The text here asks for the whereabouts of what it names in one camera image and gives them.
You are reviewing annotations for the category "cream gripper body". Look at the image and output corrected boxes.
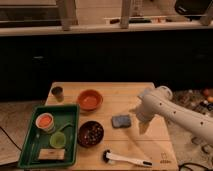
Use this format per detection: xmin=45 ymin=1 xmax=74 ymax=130
xmin=138 ymin=121 xmax=150 ymax=134

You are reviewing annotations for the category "green measuring scoop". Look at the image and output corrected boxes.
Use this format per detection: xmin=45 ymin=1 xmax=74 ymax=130
xmin=49 ymin=123 xmax=72 ymax=149

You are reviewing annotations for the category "green plastic tray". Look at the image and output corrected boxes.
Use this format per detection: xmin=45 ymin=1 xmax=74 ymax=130
xmin=18 ymin=105 xmax=79 ymax=169

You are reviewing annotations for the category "dark brown bowl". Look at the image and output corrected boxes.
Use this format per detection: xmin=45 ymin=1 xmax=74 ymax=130
xmin=78 ymin=121 xmax=104 ymax=148

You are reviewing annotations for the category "black cable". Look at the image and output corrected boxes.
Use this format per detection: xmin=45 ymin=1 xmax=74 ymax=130
xmin=178 ymin=162 xmax=213 ymax=171
xmin=0 ymin=125 xmax=23 ymax=152

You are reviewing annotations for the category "white handled dish brush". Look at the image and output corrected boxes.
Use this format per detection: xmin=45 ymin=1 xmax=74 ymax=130
xmin=103 ymin=150 xmax=153 ymax=167

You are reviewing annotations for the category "black cable right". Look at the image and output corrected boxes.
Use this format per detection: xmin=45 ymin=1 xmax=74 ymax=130
xmin=178 ymin=162 xmax=213 ymax=171

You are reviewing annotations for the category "blue sponge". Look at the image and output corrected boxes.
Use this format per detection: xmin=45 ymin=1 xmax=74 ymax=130
xmin=111 ymin=115 xmax=131 ymax=128

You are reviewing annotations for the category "orange filled white cup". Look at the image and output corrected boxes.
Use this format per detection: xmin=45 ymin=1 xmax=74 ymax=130
xmin=35 ymin=113 xmax=55 ymax=133

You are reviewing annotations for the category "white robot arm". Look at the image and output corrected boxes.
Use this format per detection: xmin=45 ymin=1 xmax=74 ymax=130
xmin=136 ymin=86 xmax=213 ymax=145

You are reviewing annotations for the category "red bowl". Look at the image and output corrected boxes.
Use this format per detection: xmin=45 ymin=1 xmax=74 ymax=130
xmin=77 ymin=89 xmax=103 ymax=111

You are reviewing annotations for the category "black cable left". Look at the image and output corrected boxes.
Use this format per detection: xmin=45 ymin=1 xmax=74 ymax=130
xmin=0 ymin=125 xmax=23 ymax=152

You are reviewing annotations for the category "small dark cup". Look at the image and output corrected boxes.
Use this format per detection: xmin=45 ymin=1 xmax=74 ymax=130
xmin=51 ymin=86 xmax=64 ymax=102

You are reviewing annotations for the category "tan sponge block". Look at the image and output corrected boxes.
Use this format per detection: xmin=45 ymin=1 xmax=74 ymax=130
xmin=38 ymin=149 xmax=65 ymax=160

